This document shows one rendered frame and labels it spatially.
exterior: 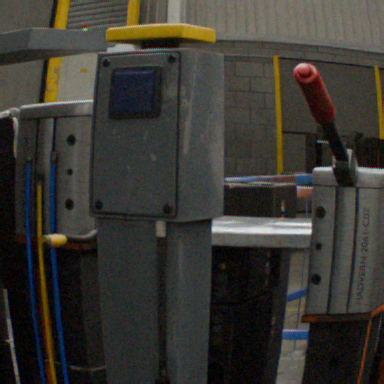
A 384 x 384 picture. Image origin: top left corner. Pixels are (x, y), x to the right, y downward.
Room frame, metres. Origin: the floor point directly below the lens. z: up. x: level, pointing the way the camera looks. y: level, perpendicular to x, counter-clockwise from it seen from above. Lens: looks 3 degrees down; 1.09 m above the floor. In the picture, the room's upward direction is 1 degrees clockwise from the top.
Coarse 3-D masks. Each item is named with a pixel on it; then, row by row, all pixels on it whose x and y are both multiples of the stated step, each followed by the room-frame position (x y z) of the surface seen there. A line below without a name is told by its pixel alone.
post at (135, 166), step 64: (128, 64) 0.79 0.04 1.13; (192, 64) 0.78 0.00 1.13; (128, 128) 0.78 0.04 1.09; (192, 128) 0.78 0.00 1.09; (128, 192) 0.78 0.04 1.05; (192, 192) 0.78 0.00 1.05; (128, 256) 0.79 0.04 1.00; (192, 256) 0.80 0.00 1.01; (128, 320) 0.79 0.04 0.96; (192, 320) 0.80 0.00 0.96
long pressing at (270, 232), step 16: (224, 224) 1.13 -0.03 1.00; (240, 224) 1.13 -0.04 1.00; (256, 224) 1.14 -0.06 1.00; (272, 224) 1.15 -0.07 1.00; (288, 224) 1.15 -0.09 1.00; (304, 224) 1.14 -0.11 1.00; (224, 240) 1.05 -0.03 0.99; (240, 240) 1.05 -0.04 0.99; (256, 240) 1.04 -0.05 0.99; (272, 240) 1.04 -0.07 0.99; (288, 240) 1.03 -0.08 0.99; (304, 240) 1.03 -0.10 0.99
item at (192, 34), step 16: (112, 32) 0.80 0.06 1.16; (128, 32) 0.79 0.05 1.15; (144, 32) 0.79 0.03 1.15; (160, 32) 0.78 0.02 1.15; (176, 32) 0.78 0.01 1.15; (192, 32) 0.79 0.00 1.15; (208, 32) 0.82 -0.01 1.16; (144, 48) 0.81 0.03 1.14; (160, 48) 0.80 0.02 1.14; (176, 48) 0.81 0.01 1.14
